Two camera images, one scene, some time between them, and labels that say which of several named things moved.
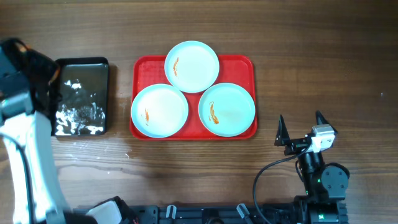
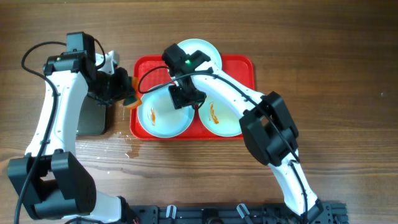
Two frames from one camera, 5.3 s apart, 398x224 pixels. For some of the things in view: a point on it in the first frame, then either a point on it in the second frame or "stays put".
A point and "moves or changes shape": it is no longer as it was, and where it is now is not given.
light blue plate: [159, 111] moves or changes shape
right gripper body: [295, 146] to [186, 96]
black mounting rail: [188, 214] stays put
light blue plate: [227, 109] stays put
